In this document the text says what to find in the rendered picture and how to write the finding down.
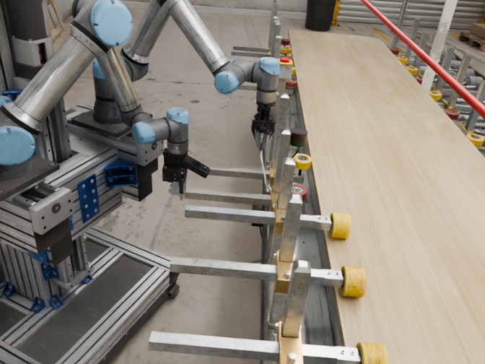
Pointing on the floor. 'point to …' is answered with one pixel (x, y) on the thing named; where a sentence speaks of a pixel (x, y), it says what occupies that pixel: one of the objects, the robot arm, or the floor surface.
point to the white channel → (439, 42)
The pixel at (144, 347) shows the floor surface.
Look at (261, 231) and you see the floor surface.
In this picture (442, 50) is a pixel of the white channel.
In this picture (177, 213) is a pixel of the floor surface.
